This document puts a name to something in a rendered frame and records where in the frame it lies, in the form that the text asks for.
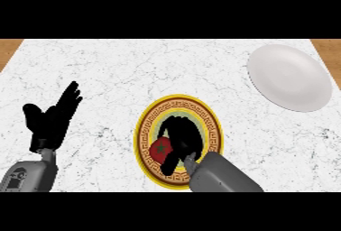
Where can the yellow patterned plate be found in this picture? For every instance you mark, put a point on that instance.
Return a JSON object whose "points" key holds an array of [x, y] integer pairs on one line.
{"points": [[178, 103]]}

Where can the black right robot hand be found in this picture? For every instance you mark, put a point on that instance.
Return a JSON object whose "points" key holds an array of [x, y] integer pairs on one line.
{"points": [[182, 135]]}

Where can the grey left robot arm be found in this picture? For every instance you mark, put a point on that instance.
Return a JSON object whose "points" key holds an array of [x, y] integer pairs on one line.
{"points": [[32, 176]]}

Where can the plain white plate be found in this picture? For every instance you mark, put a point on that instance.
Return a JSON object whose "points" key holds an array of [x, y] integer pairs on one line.
{"points": [[289, 78]]}

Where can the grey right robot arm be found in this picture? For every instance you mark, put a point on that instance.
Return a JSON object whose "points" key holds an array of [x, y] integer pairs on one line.
{"points": [[221, 174]]}

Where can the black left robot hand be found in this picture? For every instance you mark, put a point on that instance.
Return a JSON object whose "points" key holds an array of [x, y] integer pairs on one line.
{"points": [[54, 123]]}

